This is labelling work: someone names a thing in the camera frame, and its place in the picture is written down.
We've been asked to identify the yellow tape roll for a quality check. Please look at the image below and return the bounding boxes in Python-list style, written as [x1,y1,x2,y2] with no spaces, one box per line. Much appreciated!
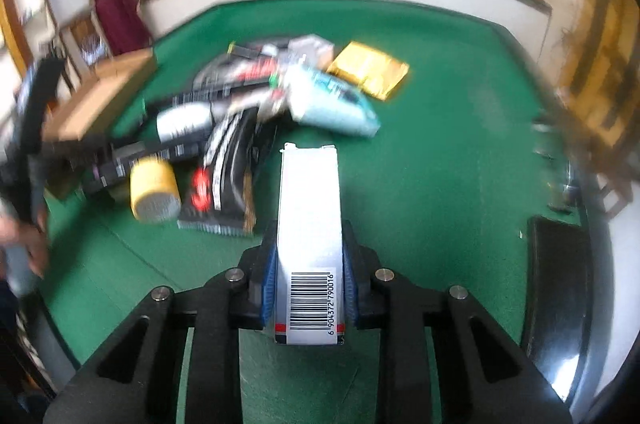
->
[129,157,181,223]

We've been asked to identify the dark wooden cabinet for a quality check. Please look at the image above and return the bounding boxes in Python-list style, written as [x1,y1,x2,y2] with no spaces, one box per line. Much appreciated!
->
[60,17,113,78]

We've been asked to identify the black red-striped packet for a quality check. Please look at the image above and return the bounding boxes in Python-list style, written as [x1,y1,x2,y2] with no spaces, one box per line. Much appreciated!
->
[192,54,283,92]

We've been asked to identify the metal pot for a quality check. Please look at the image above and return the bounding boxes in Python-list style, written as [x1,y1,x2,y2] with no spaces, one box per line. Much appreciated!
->
[545,159,581,215]

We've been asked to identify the black red snack packet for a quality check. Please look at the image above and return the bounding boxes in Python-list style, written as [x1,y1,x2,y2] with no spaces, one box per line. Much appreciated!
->
[177,107,261,237]

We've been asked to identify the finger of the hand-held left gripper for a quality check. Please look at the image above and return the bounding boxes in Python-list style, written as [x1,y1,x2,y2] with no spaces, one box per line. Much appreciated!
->
[42,137,118,165]

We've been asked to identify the maroon cloth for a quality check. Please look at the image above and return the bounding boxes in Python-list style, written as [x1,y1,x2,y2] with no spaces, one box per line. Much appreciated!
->
[95,0,153,55]

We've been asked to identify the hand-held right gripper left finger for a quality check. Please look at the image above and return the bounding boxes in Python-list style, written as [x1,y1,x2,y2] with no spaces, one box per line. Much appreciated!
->
[44,220,279,424]

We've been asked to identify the white barcode box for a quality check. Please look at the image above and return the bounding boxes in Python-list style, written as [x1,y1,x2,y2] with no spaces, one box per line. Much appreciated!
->
[274,143,347,346]

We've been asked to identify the black box white print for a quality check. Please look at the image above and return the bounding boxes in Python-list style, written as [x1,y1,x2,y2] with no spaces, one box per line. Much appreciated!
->
[145,82,273,115]

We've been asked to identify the light blue wipes packet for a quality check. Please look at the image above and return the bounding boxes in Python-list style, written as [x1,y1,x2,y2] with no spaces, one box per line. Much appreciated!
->
[287,67,382,137]

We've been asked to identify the small white box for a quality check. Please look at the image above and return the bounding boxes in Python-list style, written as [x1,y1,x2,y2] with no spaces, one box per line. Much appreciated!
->
[290,34,335,68]

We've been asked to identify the gold foil packet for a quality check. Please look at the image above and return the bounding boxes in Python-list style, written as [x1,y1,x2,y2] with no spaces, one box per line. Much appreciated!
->
[326,40,411,102]

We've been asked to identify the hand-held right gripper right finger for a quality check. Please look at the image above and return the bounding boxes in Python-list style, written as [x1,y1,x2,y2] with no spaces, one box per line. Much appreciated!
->
[341,220,573,424]

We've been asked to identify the cardboard box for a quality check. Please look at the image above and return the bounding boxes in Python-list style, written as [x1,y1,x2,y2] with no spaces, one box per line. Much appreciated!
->
[44,49,160,200]

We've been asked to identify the person's left hand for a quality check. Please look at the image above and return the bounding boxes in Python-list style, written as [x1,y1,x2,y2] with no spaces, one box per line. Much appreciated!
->
[0,204,51,280]

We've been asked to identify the long black box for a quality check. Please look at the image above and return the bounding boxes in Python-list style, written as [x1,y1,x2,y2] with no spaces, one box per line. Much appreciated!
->
[82,139,203,196]

